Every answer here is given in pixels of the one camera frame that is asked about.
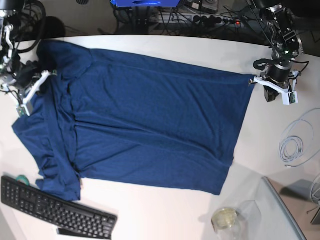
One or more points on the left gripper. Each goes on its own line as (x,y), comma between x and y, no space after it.
(278,80)

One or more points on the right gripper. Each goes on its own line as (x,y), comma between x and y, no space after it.
(21,82)

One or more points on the blue long-sleeve t-shirt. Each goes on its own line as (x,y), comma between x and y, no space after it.
(130,118)

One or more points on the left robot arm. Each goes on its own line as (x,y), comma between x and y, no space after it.
(283,40)

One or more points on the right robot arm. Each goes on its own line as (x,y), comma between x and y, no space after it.
(13,28)

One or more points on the green tape roll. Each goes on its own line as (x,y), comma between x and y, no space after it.
(23,179)

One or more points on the blue box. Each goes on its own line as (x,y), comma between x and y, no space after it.
(148,3)

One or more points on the white power strip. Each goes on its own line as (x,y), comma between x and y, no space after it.
(193,18)

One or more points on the clear glass jar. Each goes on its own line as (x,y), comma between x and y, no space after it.
(237,223)

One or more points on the black computer keyboard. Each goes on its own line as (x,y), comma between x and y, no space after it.
(76,218)

